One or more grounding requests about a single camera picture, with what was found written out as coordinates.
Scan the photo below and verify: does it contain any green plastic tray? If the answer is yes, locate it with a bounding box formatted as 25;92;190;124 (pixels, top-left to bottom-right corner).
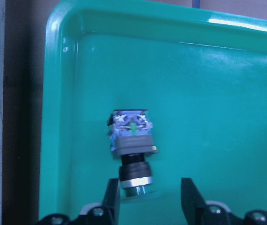
39;0;267;225

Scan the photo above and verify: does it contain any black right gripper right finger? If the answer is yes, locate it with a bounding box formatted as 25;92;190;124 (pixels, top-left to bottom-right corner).
181;178;206;225

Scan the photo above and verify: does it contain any green push button switch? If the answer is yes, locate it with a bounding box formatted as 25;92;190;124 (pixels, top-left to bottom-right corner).
107;109;158;197

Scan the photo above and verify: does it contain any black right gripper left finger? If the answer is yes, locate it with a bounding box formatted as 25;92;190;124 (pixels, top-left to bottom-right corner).
102;178;121;225

